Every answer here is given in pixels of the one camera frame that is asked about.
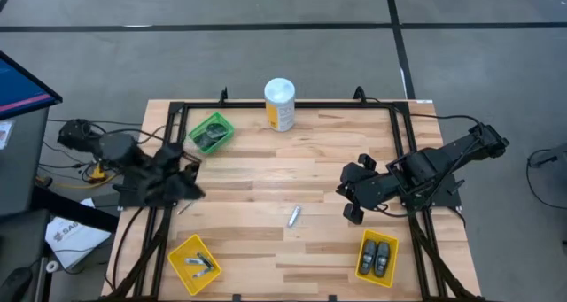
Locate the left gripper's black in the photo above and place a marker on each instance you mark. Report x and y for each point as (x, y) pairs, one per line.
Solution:
(164, 173)

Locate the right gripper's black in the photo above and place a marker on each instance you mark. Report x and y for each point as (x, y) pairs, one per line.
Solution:
(370, 187)

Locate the gray deodorant stick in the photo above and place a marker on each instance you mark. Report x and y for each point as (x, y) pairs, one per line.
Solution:
(367, 257)
(382, 258)

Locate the silver nail clipper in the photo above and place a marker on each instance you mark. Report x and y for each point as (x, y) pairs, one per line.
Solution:
(202, 273)

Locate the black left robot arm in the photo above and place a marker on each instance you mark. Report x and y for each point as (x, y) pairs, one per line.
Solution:
(115, 149)

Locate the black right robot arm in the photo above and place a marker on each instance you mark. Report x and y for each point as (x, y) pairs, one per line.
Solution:
(443, 153)

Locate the thin metal nail file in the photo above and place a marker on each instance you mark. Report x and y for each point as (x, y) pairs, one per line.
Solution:
(185, 208)

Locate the green plastic bin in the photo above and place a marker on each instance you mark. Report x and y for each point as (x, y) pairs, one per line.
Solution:
(212, 149)

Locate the dark glossy toiletry item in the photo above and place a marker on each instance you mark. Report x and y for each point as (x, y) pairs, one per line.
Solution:
(203, 139)
(217, 129)

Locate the yellow plastic bin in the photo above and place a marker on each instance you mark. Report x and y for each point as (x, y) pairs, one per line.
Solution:
(186, 249)
(376, 236)

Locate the yellow plug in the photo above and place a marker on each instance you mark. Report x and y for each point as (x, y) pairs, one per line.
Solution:
(97, 172)

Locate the small white tag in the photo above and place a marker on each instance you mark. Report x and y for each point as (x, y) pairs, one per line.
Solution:
(424, 101)

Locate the white canister with yellow label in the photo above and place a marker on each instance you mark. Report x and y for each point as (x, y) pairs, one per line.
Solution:
(279, 98)

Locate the black diagonal bar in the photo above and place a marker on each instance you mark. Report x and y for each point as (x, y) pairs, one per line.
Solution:
(75, 209)

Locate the white printed booklet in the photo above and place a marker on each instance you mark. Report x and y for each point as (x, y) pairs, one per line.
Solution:
(75, 244)

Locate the white tape roll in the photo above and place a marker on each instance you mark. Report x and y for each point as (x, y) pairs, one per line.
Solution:
(48, 265)

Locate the black cabinet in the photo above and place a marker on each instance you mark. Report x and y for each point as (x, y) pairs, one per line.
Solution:
(22, 160)

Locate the monitor with blue screen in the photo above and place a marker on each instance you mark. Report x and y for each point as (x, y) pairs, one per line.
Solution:
(22, 89)

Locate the small white card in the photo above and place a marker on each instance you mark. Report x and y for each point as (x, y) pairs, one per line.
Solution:
(4, 133)

